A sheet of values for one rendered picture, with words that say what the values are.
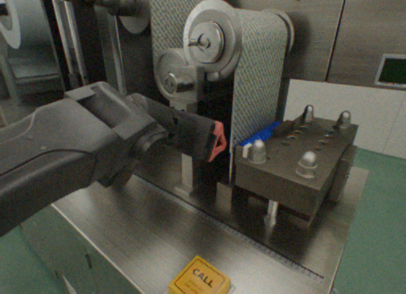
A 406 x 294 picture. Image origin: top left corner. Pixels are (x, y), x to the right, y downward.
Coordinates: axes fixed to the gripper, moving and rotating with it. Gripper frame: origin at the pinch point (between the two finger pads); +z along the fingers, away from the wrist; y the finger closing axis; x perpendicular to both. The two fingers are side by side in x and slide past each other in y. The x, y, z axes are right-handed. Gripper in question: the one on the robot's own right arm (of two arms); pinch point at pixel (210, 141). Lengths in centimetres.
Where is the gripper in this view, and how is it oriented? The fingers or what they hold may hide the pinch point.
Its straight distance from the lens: 45.8
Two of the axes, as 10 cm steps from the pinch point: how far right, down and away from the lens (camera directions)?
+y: 7.7, 2.8, -5.7
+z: 5.5, 1.5, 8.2
